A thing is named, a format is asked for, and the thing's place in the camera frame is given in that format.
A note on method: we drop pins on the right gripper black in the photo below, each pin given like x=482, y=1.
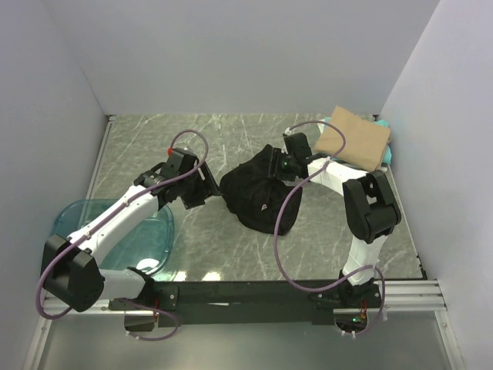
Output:
x=276, y=157

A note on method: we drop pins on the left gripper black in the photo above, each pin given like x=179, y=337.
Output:
x=206, y=187

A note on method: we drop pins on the black t shirt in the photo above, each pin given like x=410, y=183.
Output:
x=249, y=193

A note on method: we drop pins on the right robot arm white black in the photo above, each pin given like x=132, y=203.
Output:
x=370, y=206

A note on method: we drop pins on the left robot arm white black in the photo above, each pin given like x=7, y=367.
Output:
x=70, y=266

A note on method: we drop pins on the blue transparent plastic bin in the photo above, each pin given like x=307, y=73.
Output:
x=147, y=247

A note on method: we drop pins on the folded tan t shirt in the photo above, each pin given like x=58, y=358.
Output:
x=366, y=141

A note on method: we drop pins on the folded teal t shirt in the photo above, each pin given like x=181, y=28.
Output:
x=387, y=153

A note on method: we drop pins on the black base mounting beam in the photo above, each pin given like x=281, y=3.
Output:
x=244, y=302

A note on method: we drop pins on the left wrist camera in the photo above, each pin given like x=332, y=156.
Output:
x=184, y=149

